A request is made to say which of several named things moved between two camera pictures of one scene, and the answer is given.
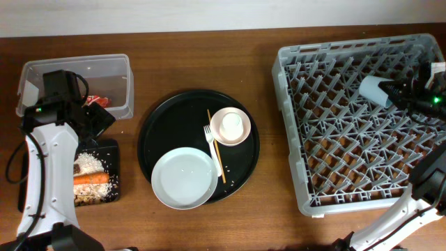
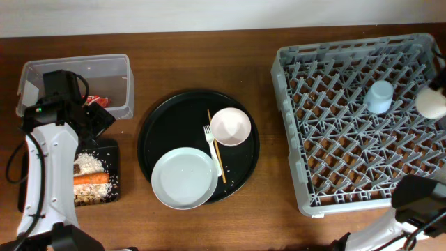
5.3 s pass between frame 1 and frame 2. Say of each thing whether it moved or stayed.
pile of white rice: stayed
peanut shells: stayed
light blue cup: moved
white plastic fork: stayed
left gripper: stayed
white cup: moved
